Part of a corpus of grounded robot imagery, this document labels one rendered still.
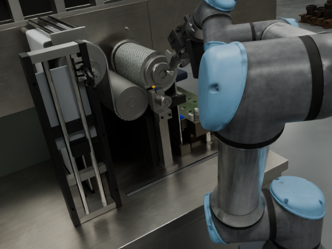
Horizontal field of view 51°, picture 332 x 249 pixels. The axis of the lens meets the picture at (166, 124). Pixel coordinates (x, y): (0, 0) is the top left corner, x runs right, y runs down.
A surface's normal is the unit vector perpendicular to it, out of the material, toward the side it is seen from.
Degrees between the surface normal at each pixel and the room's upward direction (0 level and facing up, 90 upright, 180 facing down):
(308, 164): 0
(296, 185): 8
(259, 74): 55
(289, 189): 8
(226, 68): 46
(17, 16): 90
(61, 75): 90
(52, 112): 90
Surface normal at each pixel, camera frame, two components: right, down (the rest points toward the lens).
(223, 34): -0.09, -0.30
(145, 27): 0.51, 0.35
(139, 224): -0.11, -0.88
